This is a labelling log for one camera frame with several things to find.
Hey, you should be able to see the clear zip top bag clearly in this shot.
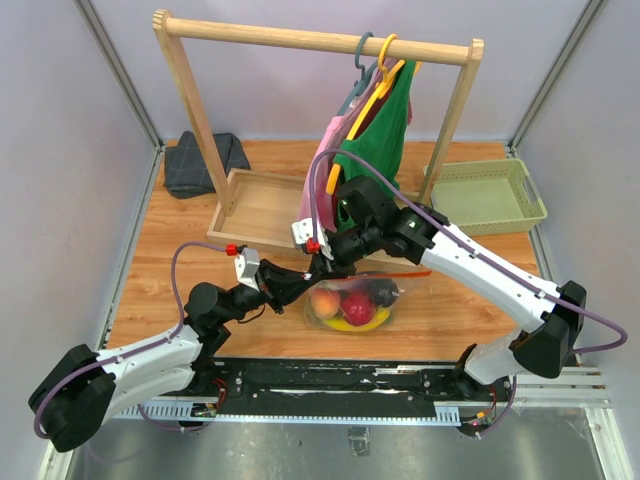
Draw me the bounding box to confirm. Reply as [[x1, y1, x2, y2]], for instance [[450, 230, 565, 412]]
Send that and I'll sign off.
[[303, 270, 431, 334]]

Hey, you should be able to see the red fake apple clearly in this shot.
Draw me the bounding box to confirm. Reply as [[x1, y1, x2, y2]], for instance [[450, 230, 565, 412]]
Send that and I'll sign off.
[[341, 292, 376, 326]]

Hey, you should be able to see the green sleeveless shirt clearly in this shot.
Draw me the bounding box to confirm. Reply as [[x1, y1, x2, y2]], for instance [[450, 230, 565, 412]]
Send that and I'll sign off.
[[330, 59, 419, 231]]

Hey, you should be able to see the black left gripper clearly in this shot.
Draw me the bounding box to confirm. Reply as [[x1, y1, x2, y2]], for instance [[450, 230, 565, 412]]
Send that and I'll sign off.
[[219, 258, 312, 324]]

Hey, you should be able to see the light green plastic basket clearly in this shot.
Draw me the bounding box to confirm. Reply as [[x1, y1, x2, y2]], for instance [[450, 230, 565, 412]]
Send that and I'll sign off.
[[431, 158, 547, 236]]

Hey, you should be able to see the pink shirt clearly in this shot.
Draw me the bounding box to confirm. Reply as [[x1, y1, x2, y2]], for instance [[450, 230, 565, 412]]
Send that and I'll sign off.
[[296, 59, 412, 232]]

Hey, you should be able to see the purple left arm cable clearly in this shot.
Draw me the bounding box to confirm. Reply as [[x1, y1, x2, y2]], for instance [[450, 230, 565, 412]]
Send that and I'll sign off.
[[32, 241, 229, 441]]

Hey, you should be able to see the yellow clothes hanger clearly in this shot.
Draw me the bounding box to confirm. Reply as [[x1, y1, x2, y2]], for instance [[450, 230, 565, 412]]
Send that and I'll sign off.
[[326, 34, 405, 195]]

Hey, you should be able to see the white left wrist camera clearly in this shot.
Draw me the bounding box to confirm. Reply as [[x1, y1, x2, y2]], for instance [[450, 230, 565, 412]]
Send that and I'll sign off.
[[234, 246, 260, 290]]

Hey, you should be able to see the yellow fake banana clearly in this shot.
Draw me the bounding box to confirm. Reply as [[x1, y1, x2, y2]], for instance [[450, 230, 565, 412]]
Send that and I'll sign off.
[[319, 307, 392, 332]]

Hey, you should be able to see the dark purple fake eggplant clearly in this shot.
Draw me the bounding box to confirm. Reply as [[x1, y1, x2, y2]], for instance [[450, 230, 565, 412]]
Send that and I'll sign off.
[[366, 278, 400, 308]]

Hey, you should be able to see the dark grey folded cloth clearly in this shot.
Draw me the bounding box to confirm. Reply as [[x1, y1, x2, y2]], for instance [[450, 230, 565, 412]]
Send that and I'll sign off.
[[164, 131, 251, 199]]

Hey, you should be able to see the grey-green clothes hanger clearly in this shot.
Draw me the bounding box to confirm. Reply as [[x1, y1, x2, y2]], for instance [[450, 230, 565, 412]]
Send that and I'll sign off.
[[336, 31, 376, 116]]

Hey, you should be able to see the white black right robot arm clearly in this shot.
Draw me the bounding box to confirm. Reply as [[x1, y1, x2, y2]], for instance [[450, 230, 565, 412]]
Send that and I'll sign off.
[[291, 176, 587, 400]]

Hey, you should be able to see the orange fake peach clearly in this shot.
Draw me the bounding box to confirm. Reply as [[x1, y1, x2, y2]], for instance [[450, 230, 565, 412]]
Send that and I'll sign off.
[[310, 289, 341, 320]]

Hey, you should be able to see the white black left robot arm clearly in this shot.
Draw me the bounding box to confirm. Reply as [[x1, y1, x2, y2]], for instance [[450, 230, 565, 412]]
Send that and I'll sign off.
[[28, 256, 330, 452]]

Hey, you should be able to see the wooden clothes rack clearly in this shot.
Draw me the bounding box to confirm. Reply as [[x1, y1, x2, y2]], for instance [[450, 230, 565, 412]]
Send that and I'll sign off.
[[152, 8, 485, 261]]

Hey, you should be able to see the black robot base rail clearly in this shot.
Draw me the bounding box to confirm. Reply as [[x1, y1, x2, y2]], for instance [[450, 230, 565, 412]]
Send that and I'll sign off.
[[180, 358, 511, 419]]

